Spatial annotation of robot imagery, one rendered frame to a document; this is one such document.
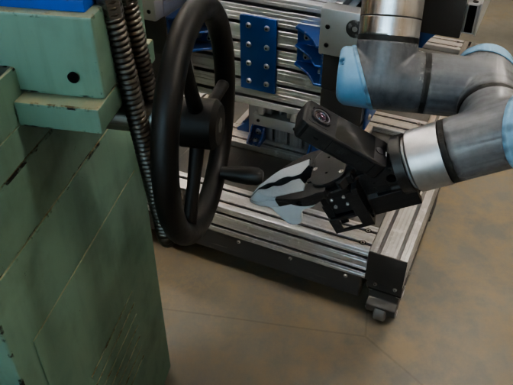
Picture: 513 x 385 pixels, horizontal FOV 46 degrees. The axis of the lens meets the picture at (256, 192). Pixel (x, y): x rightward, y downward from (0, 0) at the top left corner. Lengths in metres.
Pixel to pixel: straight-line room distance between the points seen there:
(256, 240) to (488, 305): 0.62
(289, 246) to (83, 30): 0.97
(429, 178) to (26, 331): 0.50
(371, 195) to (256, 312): 0.86
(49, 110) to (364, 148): 0.35
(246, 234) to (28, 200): 0.89
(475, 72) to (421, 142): 0.12
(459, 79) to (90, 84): 0.42
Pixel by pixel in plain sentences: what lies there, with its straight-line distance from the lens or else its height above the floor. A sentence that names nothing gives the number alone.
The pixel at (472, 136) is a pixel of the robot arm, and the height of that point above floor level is 0.84.
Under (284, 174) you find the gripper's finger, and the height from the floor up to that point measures 0.72.
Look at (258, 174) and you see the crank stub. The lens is 0.80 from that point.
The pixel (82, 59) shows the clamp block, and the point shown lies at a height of 0.92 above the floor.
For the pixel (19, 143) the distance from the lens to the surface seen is 0.71.
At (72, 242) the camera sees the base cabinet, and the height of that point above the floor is 0.63.
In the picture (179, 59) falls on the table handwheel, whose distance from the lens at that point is 0.60.
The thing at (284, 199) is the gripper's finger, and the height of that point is 0.72.
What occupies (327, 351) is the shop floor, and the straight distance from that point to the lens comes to 1.50.
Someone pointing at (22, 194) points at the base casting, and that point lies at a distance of 0.72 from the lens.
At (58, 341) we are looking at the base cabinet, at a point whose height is 0.54.
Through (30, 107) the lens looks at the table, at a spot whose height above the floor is 0.87.
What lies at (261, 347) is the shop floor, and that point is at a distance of 1.50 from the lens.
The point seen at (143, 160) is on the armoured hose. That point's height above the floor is 0.77.
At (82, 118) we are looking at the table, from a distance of 0.66.
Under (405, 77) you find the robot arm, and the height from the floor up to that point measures 0.85.
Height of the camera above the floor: 1.19
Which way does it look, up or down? 38 degrees down
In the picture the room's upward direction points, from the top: straight up
